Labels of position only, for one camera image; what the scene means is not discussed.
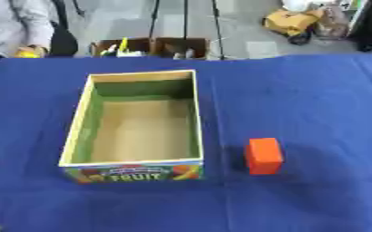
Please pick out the clear plastic bag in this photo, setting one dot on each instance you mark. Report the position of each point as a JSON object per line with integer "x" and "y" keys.
{"x": 332, "y": 24}

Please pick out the person's hand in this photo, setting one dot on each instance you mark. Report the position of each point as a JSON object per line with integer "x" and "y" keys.
{"x": 34, "y": 49}

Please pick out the brown cardboard box with items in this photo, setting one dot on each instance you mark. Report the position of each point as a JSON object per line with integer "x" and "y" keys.
{"x": 121, "y": 48}

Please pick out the white round object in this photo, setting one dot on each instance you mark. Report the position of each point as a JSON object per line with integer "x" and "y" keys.
{"x": 299, "y": 4}

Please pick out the person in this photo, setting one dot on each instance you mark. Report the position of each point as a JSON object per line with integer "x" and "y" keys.
{"x": 14, "y": 21}

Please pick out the orange rectangular block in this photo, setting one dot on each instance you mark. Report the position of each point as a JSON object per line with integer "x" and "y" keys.
{"x": 264, "y": 157}

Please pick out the yellow toy object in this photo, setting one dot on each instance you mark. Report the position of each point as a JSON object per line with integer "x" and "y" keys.
{"x": 26, "y": 54}

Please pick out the cardboard box with green inside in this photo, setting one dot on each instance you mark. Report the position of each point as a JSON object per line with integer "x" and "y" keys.
{"x": 141, "y": 133}

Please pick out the black tripod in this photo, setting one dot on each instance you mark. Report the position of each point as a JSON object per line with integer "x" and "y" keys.
{"x": 185, "y": 18}

